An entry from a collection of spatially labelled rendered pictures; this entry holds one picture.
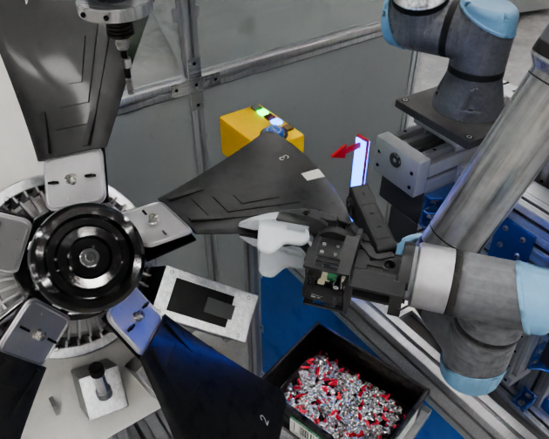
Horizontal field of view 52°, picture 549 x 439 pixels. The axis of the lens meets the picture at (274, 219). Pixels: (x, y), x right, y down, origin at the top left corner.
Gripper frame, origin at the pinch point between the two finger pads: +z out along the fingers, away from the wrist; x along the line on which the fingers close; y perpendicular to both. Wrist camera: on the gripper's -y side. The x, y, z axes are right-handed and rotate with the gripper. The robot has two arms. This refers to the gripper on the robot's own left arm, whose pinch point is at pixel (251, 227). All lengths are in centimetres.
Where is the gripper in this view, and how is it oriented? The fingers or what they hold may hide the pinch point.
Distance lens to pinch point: 70.2
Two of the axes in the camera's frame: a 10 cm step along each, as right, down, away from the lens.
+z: -9.5, -1.9, 2.3
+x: 0.3, 7.1, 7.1
